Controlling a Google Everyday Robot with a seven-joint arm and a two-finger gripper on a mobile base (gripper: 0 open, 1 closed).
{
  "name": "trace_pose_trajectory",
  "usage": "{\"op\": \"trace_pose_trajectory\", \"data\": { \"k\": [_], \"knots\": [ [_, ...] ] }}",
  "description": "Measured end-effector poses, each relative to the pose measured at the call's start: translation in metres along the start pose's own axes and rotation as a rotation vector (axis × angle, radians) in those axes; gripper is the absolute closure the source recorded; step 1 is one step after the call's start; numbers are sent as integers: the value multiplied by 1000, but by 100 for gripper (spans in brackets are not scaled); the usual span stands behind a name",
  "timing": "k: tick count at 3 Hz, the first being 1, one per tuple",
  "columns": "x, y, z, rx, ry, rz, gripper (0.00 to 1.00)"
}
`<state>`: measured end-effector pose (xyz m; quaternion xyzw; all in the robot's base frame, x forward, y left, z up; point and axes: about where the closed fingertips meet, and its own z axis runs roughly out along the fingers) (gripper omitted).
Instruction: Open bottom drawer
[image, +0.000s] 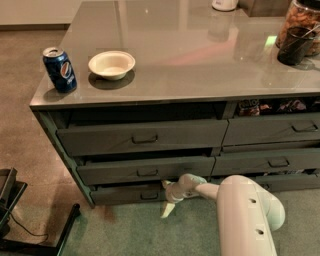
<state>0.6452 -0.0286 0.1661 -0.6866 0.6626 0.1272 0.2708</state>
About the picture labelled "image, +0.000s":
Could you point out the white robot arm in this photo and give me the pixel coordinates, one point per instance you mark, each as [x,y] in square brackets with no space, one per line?
[247,213]

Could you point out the grey drawer cabinet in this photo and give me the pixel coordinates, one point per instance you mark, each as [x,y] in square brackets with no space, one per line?
[192,63]

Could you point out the blue Pepsi can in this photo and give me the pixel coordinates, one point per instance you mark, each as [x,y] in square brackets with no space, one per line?
[59,69]

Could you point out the brown box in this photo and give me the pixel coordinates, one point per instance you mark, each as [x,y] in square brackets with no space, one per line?
[264,8]

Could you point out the clear snack jar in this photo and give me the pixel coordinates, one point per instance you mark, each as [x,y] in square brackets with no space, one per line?
[303,13]

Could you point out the white container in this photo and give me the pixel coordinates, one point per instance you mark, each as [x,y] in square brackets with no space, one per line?
[225,5]

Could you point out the snack bag in drawer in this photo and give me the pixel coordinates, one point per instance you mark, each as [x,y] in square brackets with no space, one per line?
[249,107]

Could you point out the black mesh cup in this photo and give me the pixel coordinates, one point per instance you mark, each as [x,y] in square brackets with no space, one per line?
[297,42]

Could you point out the black stand base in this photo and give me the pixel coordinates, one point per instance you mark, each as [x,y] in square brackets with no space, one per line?
[25,229]

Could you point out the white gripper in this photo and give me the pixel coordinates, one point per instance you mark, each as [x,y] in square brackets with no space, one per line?
[176,192]

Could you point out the white bowl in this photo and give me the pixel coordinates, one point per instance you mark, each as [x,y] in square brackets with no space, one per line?
[111,65]

